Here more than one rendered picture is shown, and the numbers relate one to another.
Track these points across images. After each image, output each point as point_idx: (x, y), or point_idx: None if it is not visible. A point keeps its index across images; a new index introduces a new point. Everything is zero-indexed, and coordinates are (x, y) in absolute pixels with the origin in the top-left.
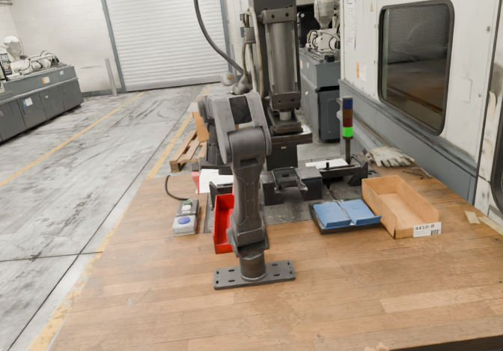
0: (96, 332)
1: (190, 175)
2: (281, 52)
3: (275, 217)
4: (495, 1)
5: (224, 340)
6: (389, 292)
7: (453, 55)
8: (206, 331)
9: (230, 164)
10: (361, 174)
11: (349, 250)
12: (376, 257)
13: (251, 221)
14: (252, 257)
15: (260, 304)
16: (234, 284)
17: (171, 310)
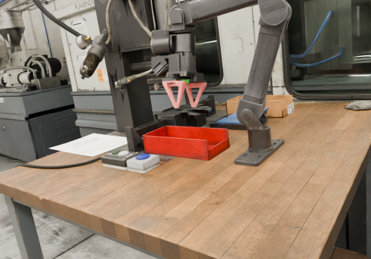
0: (242, 226)
1: (51, 156)
2: None
3: None
4: None
5: (322, 170)
6: (328, 126)
7: (221, 27)
8: (305, 175)
9: (270, 30)
10: (212, 105)
11: (276, 127)
12: (292, 123)
13: (266, 92)
14: (267, 127)
15: (296, 154)
16: (264, 156)
17: (259, 185)
